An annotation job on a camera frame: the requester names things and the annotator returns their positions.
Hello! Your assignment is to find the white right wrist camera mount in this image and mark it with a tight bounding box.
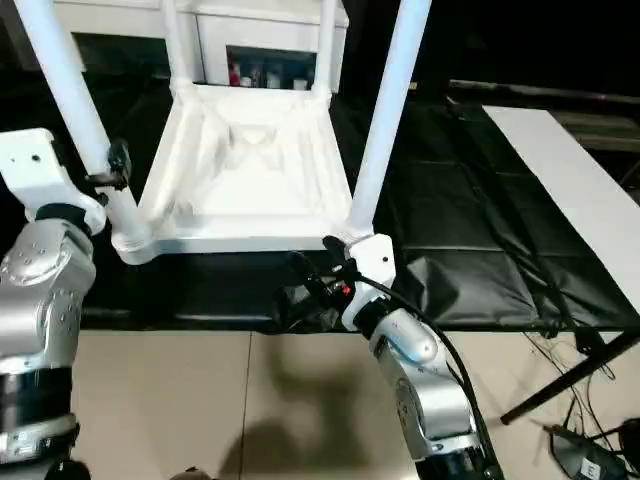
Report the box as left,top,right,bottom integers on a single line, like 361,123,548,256
341,233,396,334

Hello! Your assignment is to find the black tripod stand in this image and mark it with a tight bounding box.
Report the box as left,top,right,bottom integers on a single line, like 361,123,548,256
499,324,640,426

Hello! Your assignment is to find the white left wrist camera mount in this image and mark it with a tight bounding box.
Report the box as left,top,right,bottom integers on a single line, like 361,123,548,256
0,127,109,239

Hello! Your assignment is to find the white flat board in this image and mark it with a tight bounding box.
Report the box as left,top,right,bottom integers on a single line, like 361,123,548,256
481,103,640,301

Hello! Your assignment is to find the white plastic table top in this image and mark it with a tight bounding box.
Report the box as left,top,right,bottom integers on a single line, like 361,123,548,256
110,82,377,266

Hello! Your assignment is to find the black adapter box with label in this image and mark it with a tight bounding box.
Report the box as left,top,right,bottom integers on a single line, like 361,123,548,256
543,424,632,480

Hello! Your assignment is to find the white sideboard cabinet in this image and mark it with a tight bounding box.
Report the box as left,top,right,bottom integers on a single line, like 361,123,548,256
49,0,351,96

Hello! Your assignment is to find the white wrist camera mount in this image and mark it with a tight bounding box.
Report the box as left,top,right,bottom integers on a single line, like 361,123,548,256
341,233,396,334
0,127,109,239

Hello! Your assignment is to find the black table mat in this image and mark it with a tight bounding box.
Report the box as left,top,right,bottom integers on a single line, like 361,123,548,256
0,64,640,335

